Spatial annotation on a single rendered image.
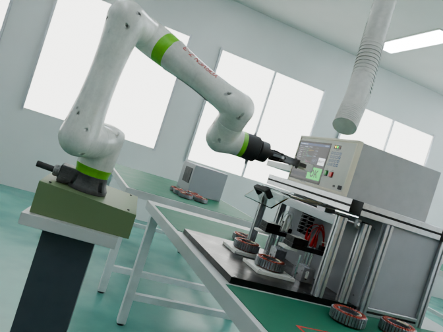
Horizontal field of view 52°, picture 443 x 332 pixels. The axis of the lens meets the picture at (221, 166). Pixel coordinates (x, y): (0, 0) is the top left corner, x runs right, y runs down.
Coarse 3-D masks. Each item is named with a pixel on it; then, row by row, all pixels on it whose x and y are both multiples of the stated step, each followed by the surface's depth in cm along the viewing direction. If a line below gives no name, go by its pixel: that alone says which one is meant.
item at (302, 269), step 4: (296, 264) 173; (300, 264) 171; (304, 264) 173; (300, 268) 170; (304, 268) 168; (308, 268) 168; (292, 272) 174; (300, 272) 169; (304, 272) 168; (312, 272) 169; (296, 276) 171; (300, 276) 169; (304, 276) 168; (308, 276) 168; (312, 276) 169; (300, 280) 168; (304, 280) 168; (308, 280) 169
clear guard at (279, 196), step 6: (264, 186) 166; (252, 192) 166; (276, 192) 155; (282, 192) 153; (252, 198) 160; (258, 198) 157; (264, 198) 155; (276, 198) 150; (282, 198) 148; (288, 198) 147; (300, 198) 148; (306, 198) 175; (264, 204) 150; (270, 204) 147; (276, 204) 146; (318, 204) 150; (324, 204) 176; (336, 210) 153; (354, 216) 155
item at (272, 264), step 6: (258, 258) 164; (264, 258) 163; (270, 258) 170; (276, 258) 171; (258, 264) 164; (264, 264) 163; (270, 264) 162; (276, 264) 162; (282, 264) 164; (270, 270) 162; (276, 270) 162; (282, 270) 164
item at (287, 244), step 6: (288, 234) 170; (288, 240) 169; (294, 240) 166; (300, 240) 166; (306, 240) 167; (282, 246) 167; (288, 246) 166; (294, 246) 166; (300, 246) 166; (306, 246) 168; (306, 252) 174; (312, 252) 168; (318, 252) 169; (306, 264) 171
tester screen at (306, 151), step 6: (300, 144) 201; (306, 144) 196; (312, 144) 190; (318, 144) 186; (300, 150) 199; (306, 150) 194; (312, 150) 189; (318, 150) 185; (324, 150) 180; (300, 156) 197; (306, 156) 193; (312, 156) 188; (318, 156) 183; (324, 156) 179; (306, 162) 191; (324, 162) 178; (294, 168) 199; (318, 168) 181; (294, 174) 198; (306, 174) 188; (312, 180) 182; (318, 180) 178
